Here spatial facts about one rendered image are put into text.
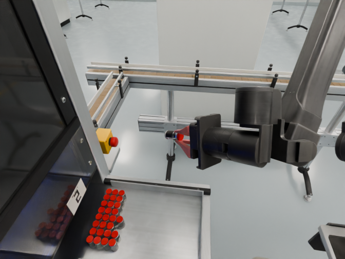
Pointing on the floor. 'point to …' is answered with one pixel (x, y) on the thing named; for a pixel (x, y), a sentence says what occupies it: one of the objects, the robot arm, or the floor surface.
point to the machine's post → (70, 80)
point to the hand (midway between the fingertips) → (179, 135)
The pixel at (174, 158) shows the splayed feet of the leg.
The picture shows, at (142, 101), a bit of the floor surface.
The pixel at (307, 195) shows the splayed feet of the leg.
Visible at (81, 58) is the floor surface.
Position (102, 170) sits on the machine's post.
